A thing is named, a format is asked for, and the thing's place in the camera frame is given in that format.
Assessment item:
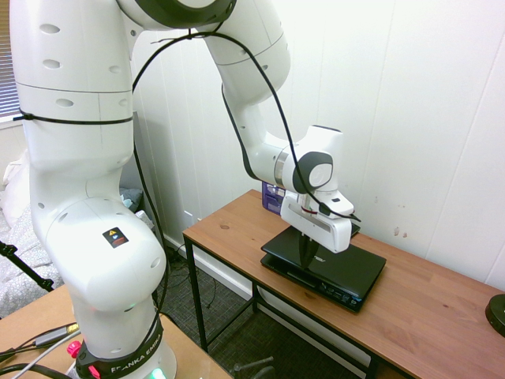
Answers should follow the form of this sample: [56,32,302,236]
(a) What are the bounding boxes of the black floor cables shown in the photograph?
[164,239,219,310]

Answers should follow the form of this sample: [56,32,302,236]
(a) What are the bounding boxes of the grey cable adapter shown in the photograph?
[34,323,80,349]

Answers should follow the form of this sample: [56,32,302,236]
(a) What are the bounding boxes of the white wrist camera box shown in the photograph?
[315,189,356,218]

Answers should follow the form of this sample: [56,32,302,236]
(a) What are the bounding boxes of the grey headboard panel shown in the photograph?
[117,110,165,238]

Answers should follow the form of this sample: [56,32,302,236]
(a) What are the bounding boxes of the teal pillow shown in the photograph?
[118,186,144,212]

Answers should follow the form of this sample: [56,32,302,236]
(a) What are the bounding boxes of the wooden desk black metal frame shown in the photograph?
[182,188,505,379]

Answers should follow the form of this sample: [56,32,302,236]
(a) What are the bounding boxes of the white patterned quilt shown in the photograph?
[0,205,67,319]

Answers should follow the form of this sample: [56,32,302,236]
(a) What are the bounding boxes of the black round object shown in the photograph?
[484,293,505,339]

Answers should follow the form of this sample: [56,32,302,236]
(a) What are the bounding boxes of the purple desk organizer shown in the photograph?
[260,180,287,215]

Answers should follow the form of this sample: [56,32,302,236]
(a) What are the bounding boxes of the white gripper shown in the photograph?
[279,191,353,272]

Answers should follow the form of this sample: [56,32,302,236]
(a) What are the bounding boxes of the window blind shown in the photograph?
[0,17,23,124]

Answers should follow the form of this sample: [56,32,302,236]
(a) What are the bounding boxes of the black laptop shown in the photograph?
[260,222,388,315]

